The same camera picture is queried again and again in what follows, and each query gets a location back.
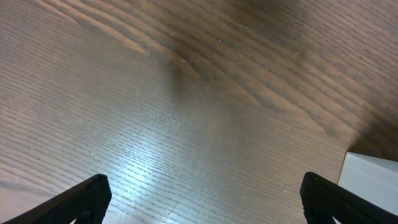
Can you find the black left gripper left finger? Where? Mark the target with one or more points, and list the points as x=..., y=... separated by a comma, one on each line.
x=87, y=202

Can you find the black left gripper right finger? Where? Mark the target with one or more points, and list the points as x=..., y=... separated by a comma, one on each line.
x=327, y=203

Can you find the white cardboard box pink inside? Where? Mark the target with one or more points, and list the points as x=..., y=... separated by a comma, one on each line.
x=372, y=179

